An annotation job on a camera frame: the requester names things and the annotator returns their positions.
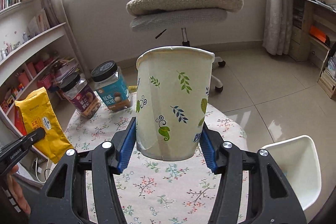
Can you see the floral tablecloth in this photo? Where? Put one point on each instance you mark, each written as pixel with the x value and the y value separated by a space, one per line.
pixel 150 191

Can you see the right grey curtain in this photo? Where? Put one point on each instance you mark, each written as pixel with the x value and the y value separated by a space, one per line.
pixel 278 25

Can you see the white trash bin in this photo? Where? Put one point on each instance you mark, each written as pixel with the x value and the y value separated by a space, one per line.
pixel 298 159

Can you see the wooden desk with shelves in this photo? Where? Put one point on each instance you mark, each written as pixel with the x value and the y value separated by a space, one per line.
pixel 304 47

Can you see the teal label nut jar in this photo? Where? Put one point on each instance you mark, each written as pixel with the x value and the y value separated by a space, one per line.
pixel 111 87

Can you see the person's left hand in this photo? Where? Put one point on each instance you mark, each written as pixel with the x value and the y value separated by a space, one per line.
pixel 17 191

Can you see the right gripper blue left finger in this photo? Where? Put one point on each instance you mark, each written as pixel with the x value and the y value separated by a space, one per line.
pixel 63 198

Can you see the leaf pattern paper cup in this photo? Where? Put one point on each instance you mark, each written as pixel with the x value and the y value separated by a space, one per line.
pixel 172 95

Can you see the yellow snack packet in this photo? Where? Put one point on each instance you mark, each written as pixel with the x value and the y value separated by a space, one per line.
pixel 37 111

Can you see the purple label nut jar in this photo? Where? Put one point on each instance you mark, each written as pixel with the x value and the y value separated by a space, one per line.
pixel 80 94

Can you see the white bookshelf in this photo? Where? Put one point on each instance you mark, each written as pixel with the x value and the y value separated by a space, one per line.
pixel 14 23

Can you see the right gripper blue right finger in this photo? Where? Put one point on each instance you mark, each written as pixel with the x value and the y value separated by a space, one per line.
pixel 271 199

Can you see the orange box under desk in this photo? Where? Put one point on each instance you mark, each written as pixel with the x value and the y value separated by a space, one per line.
pixel 319 34

